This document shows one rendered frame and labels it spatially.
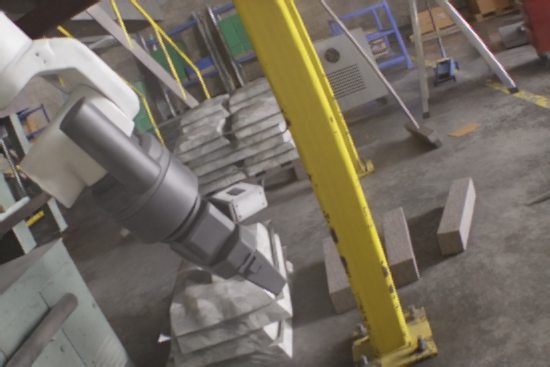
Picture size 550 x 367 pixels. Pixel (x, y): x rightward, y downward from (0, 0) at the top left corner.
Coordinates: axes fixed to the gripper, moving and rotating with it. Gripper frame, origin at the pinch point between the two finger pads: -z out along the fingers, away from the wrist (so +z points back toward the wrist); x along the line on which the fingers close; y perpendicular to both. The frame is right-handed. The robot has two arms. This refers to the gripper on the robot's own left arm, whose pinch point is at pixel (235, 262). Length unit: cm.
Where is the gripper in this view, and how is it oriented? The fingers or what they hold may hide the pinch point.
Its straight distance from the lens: 56.9
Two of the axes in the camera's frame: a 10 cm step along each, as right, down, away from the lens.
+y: 5.3, -8.1, 2.6
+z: -6.0, -5.7, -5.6
